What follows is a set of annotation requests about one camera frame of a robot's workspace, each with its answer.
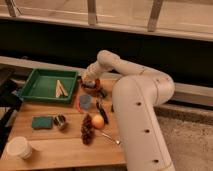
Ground red bowl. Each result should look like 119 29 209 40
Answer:
80 79 101 94

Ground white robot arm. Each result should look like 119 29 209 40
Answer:
82 50 175 171

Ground small dark object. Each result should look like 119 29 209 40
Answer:
98 89 108 98

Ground blue plastic cup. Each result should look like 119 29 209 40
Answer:
79 94 91 110

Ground wooden wedge pieces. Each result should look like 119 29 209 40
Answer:
55 80 68 98

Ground green plastic tray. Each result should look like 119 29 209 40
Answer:
20 69 78 103

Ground orange fruit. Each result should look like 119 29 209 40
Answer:
92 115 104 129

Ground small metal cup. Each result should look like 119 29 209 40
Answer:
53 115 67 130

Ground dark grape bunch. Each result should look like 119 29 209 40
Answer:
81 114 94 145

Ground green sponge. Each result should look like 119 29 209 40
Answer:
32 116 53 130

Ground silver fork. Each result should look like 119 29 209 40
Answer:
98 130 121 145

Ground white lidded container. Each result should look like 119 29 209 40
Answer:
6 136 32 159

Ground black handled utensil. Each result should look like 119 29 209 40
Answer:
96 101 109 124

